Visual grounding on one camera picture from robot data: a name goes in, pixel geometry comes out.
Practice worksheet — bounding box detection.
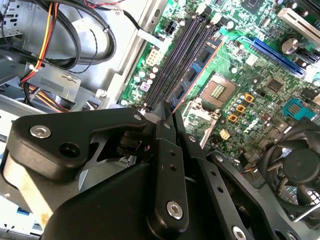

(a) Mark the RAM stick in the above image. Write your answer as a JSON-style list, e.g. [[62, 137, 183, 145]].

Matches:
[[162, 39, 226, 113]]

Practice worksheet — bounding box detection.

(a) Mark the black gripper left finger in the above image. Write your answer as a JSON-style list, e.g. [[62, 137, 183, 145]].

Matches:
[[0, 99, 190, 239]]

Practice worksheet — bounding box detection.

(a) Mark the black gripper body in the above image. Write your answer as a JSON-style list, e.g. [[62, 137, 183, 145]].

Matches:
[[41, 130, 227, 240]]

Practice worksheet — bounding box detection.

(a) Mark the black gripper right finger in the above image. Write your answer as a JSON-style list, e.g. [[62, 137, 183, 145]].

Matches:
[[174, 109, 302, 240]]

